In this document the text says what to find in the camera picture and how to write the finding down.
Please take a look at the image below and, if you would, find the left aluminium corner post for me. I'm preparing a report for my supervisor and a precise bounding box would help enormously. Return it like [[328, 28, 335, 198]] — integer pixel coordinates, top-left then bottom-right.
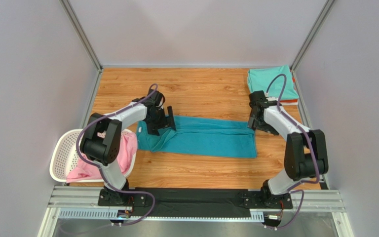
[[59, 0, 104, 71]]

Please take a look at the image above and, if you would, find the white plastic laundry basket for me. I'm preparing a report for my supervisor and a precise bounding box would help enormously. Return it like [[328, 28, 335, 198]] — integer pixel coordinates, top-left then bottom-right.
[[49, 129, 138, 183]]

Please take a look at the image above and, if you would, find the right aluminium corner post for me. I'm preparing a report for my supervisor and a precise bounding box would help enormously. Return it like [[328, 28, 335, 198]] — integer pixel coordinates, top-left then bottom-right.
[[290, 0, 336, 71]]

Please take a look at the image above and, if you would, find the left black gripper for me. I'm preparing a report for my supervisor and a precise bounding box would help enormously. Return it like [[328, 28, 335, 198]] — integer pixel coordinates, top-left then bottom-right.
[[146, 106, 176, 135]]

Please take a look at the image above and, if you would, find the aluminium corner post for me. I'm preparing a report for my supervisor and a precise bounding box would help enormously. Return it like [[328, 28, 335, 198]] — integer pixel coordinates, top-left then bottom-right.
[[59, 0, 104, 71], [290, 0, 336, 71]]

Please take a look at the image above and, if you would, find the folded mint green t shirt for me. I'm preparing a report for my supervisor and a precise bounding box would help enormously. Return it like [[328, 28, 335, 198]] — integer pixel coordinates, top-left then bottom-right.
[[247, 65, 299, 101]]

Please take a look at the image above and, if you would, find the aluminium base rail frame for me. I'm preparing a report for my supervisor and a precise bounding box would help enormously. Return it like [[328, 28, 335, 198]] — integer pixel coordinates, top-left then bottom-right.
[[47, 186, 354, 237]]

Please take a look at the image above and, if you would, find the folded orange t shirt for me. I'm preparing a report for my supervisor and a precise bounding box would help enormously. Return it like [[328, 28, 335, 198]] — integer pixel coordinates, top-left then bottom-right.
[[281, 76, 299, 105]]

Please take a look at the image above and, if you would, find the teal t shirt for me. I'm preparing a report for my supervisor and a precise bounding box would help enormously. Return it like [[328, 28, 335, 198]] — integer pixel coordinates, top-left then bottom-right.
[[136, 116, 257, 158]]

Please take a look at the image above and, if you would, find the black cloth strip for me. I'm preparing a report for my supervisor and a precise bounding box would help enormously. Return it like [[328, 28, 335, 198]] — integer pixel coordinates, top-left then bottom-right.
[[137, 188, 266, 218]]

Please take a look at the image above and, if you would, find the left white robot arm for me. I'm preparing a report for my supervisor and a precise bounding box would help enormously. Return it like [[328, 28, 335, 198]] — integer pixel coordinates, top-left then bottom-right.
[[76, 89, 176, 206]]

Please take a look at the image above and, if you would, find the pink t shirt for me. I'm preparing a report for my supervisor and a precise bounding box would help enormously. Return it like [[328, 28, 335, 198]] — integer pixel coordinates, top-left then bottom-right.
[[66, 131, 139, 183]]

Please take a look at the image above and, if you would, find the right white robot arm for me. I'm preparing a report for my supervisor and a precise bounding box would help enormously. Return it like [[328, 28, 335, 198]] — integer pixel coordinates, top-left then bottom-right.
[[247, 91, 329, 208]]

